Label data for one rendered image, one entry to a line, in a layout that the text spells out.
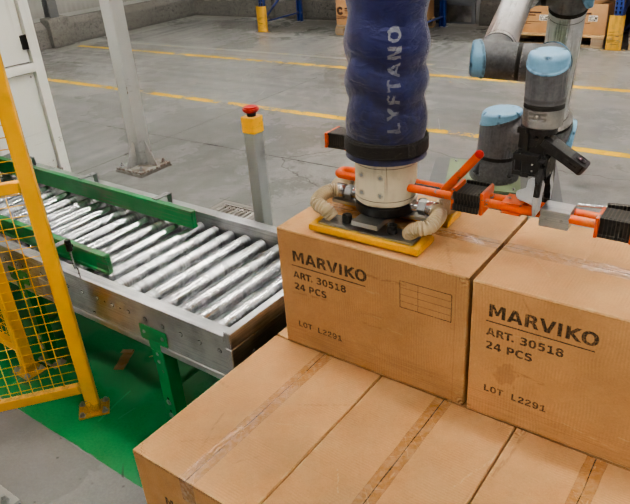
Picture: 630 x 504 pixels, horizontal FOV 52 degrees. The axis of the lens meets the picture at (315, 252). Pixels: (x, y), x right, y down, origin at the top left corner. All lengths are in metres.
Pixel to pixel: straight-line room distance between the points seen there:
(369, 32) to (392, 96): 0.16
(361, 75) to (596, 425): 1.00
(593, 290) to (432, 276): 0.37
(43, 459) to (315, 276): 1.36
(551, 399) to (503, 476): 0.22
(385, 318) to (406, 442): 0.33
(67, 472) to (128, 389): 0.46
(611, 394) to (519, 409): 0.24
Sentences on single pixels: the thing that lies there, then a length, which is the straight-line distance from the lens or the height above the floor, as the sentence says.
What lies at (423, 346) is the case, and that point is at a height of 0.70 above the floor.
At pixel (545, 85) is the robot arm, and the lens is 1.55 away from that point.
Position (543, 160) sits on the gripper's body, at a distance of 1.60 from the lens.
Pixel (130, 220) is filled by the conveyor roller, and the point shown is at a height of 0.53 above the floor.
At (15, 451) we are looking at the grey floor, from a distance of 2.84.
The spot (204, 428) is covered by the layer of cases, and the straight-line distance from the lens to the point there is 1.83.
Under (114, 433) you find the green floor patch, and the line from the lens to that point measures 2.75.
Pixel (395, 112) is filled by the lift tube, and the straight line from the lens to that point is 1.66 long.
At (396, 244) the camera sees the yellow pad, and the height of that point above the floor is 0.97.
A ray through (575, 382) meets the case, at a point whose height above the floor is 0.74.
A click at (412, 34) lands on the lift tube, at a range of 1.63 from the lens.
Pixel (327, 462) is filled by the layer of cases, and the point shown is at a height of 0.54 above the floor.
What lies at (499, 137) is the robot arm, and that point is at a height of 0.95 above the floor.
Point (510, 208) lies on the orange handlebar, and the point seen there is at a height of 1.07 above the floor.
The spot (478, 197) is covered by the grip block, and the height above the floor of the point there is 1.10.
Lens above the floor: 1.76
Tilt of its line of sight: 28 degrees down
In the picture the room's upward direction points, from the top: 4 degrees counter-clockwise
